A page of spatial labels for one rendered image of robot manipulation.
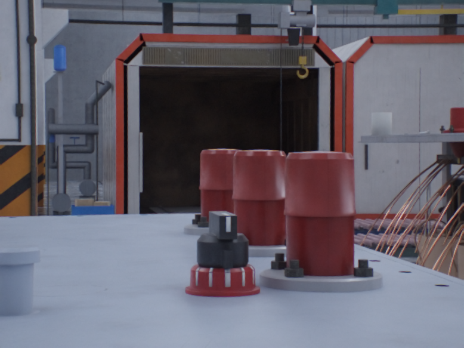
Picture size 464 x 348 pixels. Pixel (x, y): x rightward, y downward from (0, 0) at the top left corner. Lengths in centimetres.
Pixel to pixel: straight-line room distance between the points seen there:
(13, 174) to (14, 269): 1070
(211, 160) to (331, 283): 70
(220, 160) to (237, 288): 72
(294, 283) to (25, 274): 27
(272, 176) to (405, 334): 60
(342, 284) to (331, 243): 5
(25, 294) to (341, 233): 32
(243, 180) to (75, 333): 60
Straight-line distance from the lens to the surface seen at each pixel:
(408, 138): 418
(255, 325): 90
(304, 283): 109
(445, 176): 463
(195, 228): 176
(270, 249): 142
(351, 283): 110
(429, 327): 91
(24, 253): 97
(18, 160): 1167
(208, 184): 177
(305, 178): 111
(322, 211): 111
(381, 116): 468
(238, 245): 107
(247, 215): 144
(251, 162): 144
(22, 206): 1169
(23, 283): 98
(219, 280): 106
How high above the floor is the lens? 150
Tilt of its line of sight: 1 degrees down
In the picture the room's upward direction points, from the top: straight up
